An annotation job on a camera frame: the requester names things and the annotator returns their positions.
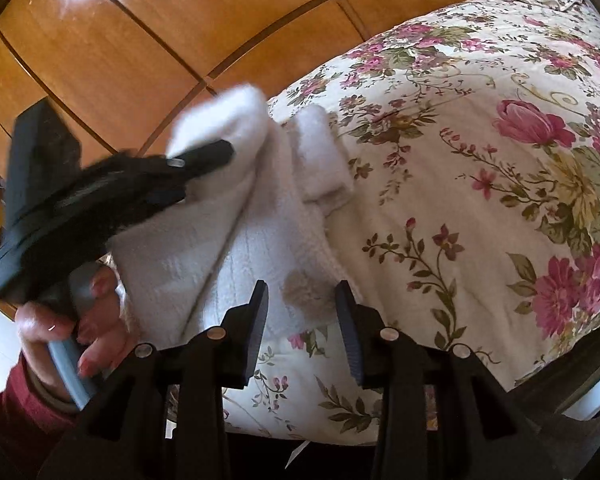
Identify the floral bedspread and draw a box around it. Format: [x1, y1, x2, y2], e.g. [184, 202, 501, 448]
[219, 0, 600, 450]

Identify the dark bed frame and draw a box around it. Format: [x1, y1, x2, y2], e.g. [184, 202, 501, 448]
[510, 327, 600, 480]

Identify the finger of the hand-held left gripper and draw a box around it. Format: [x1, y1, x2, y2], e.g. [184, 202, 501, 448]
[55, 139, 237, 233]

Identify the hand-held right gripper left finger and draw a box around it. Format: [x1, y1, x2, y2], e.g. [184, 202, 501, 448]
[37, 280, 270, 480]

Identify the person's left hand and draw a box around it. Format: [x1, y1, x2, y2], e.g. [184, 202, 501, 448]
[15, 264, 137, 403]

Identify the white fluffy towel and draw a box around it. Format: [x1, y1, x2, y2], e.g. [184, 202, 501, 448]
[107, 84, 365, 352]

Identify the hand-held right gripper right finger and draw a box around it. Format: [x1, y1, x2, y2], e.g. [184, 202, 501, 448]
[334, 280, 565, 480]

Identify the person's left forearm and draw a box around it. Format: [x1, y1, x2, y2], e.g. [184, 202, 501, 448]
[0, 352, 83, 480]

